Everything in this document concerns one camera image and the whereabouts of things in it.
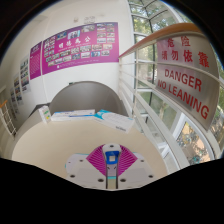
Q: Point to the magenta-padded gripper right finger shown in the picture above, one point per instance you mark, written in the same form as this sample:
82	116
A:
135	173

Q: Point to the narrow magenta text poster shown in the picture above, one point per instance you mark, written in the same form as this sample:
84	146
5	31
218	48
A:
35	60

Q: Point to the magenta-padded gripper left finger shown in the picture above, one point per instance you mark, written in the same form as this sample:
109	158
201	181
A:
86	173

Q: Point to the flat white blue box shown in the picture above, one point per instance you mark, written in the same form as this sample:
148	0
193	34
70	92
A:
71	115

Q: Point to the long white blue box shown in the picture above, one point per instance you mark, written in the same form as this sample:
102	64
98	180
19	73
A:
115	120

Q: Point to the white stair railing orange handrail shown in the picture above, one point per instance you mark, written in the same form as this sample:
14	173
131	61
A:
7	118

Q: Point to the white-framed glass window wall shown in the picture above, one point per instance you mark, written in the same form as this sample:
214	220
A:
141	25

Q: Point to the white photo board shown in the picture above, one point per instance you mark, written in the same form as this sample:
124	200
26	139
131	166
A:
24	74
17	88
12	100

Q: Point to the small white green box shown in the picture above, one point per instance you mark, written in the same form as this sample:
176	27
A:
44	114

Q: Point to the green exit sign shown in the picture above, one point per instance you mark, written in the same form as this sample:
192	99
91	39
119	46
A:
72	82

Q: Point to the white railing wooden handrail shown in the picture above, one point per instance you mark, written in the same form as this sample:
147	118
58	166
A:
166	31

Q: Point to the red-lettered danger sign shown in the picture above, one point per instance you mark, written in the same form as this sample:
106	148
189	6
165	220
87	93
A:
190	86

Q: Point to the large magenta photo poster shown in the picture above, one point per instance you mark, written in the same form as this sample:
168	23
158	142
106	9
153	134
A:
80	48

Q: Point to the grey curved chair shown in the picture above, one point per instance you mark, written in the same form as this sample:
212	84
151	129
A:
85	96

